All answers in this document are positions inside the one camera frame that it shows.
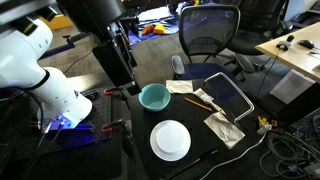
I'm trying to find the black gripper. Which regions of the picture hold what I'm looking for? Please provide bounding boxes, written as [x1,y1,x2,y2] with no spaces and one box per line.
[55,0,143,97]

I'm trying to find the yellow pencil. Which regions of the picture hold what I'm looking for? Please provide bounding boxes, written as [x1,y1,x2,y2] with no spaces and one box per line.
[183,97,213,112]

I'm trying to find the teal plastic bowl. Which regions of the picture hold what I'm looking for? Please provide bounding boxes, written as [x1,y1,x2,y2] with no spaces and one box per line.
[138,83,172,112]

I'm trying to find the orange object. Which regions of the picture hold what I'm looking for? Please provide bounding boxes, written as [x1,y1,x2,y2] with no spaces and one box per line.
[141,24,156,36]

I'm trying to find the yellow block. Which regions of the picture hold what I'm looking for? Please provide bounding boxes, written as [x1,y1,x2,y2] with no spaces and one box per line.
[153,23,167,36]

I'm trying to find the long black bar clamp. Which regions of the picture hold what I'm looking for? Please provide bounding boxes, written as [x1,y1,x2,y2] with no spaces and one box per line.
[38,31,101,61]

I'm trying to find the crumpled white cloth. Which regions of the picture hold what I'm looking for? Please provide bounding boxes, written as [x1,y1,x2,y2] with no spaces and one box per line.
[165,79,195,95]

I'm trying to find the orange yellow door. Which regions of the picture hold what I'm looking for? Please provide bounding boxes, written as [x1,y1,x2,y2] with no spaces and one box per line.
[39,13,74,31]

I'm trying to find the black mesh office chair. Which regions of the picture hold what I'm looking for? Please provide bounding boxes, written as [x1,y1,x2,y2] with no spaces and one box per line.
[170,4,242,81]

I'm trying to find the white round plate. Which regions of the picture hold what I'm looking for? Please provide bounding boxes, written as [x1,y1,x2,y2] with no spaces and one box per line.
[149,119,192,163]

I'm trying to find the silver rimmed dark tray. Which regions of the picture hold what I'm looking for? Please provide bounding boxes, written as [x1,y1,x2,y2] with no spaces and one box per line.
[203,71,256,124]

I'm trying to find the large crumpled beige paper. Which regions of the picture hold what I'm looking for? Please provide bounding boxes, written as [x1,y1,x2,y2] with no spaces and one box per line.
[203,111,246,150]

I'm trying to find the thin dark rod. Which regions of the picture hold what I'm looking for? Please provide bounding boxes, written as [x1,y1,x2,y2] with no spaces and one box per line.
[159,148,220,180]

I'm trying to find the black padded office chair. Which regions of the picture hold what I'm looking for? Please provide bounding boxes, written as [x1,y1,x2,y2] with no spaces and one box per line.
[223,0,294,74]

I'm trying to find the yellow hand tool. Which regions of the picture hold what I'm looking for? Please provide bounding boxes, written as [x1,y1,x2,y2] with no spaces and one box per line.
[257,115,278,132]

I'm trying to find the white and black desk device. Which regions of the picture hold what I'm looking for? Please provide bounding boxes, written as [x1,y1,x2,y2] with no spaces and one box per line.
[275,34,296,52]

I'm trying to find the white box under desk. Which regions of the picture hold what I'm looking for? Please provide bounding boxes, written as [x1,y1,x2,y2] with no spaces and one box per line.
[269,69,316,105]

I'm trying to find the light wooden desk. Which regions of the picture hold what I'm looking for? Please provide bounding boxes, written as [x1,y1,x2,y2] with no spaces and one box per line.
[255,21,320,84]

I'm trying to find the black computer mouse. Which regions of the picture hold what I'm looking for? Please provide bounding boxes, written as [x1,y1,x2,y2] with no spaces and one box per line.
[297,39,317,50]

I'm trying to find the red handled clamp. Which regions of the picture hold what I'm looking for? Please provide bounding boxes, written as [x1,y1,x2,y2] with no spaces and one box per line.
[103,85,125,97]
[100,118,126,134]

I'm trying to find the thin black floor cable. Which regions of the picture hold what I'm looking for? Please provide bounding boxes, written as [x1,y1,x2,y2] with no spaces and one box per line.
[63,49,95,75]

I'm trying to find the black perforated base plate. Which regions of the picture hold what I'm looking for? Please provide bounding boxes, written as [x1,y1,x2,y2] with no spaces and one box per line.
[33,87,116,154]

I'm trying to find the wooden handle paintbrush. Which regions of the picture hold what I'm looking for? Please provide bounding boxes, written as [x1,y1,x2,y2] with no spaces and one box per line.
[193,87,227,116]

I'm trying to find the black hanging desk cable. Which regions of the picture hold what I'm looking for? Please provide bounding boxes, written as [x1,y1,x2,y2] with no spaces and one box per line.
[256,48,281,101]

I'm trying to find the white power cable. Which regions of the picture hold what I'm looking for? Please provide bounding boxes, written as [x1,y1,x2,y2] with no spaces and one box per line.
[199,124,273,180]

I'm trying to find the grey cable tangle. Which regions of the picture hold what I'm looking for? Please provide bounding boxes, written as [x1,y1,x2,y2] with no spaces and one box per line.
[259,114,320,180]

